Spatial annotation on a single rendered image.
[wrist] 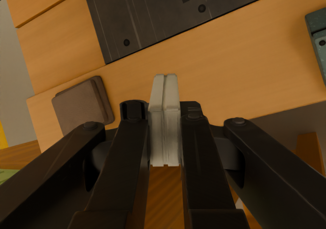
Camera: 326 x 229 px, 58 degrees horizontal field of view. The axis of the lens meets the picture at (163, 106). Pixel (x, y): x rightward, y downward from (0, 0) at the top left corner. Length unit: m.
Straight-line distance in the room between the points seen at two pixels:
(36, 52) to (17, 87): 1.49
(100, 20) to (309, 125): 1.00
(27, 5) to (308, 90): 0.50
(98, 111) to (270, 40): 0.26
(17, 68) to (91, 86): 1.63
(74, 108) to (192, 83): 0.19
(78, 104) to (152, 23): 0.17
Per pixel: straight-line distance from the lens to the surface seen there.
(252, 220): 0.66
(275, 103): 0.39
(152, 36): 0.44
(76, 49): 0.55
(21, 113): 2.10
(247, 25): 0.39
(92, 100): 0.46
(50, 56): 0.59
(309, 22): 0.36
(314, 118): 1.30
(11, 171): 0.84
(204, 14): 0.41
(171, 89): 0.16
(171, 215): 1.24
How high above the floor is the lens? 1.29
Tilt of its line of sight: 63 degrees down
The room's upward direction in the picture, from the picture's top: 105 degrees counter-clockwise
